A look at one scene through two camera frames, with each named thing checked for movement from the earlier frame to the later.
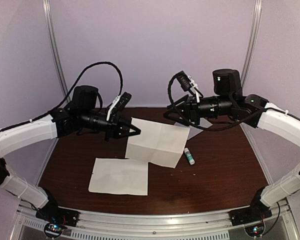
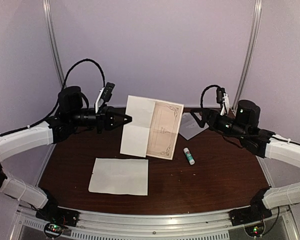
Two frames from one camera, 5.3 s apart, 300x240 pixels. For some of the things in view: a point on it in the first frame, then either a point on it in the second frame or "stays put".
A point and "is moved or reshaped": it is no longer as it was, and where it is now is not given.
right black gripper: [192, 111] → [206, 113]
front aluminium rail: [273, 221] stays put
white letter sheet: [157, 143] is moved or reshaped
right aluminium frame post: [251, 43] stays put
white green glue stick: [189, 156] stays put
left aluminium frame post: [47, 10] stays put
